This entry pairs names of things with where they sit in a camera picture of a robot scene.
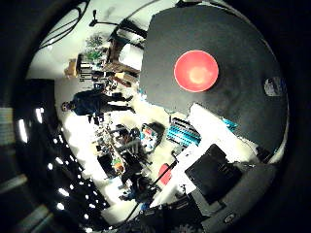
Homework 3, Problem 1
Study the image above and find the clear bottle with printed label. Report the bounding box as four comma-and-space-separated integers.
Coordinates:
263, 76, 287, 98

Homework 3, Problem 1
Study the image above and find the teal and black rack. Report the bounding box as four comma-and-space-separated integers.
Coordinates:
166, 116, 202, 149

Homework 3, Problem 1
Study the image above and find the cluttered workbench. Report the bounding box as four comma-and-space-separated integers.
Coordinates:
91, 122, 144, 179

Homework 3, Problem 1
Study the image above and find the red box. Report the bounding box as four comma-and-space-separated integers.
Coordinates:
157, 163, 173, 186

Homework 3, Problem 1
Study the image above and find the red plastic bowl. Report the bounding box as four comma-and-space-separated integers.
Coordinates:
173, 50, 220, 93

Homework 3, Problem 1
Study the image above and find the wooden shelf unit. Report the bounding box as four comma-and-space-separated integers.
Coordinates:
105, 26, 146, 85

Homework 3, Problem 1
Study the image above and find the person in dark clothes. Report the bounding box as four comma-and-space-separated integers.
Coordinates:
60, 89, 134, 117

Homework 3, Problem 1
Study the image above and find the black tripod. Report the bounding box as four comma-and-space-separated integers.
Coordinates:
119, 161, 179, 208

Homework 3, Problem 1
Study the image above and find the green plant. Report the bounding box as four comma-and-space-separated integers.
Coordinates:
85, 34, 105, 62

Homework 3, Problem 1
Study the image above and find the cardboard box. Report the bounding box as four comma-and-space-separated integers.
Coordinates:
64, 58, 79, 80

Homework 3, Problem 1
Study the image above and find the black cable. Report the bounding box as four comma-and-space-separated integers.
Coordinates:
38, 0, 91, 50

